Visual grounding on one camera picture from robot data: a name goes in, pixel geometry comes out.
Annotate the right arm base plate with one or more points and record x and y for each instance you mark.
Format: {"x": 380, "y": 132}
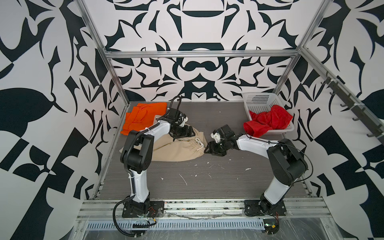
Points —
{"x": 263, "y": 207}

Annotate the red shorts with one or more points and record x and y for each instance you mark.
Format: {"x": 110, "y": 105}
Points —
{"x": 276, "y": 119}

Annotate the orange shorts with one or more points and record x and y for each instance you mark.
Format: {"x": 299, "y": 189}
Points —
{"x": 142, "y": 116}

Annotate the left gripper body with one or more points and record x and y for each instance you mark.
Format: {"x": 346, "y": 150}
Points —
{"x": 183, "y": 132}

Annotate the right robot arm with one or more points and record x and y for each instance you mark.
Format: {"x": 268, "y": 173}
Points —
{"x": 286, "y": 161}

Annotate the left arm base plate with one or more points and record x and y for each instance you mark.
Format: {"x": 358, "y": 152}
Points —
{"x": 149, "y": 209}

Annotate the white slotted cable duct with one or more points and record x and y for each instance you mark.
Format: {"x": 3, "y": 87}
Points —
{"x": 182, "y": 224}

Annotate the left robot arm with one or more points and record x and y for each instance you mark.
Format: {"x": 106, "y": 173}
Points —
{"x": 137, "y": 155}

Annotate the aluminium frame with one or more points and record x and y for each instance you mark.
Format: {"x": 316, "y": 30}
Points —
{"x": 218, "y": 50}

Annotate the wall hook rail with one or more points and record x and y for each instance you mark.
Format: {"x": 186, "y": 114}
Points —
{"x": 352, "y": 103}

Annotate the beige shorts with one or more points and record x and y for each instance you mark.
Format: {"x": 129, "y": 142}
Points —
{"x": 161, "y": 147}

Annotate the white laundry basket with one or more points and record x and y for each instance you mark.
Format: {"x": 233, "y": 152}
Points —
{"x": 263, "y": 102}

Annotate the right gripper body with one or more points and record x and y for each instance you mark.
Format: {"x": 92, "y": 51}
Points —
{"x": 219, "y": 148}

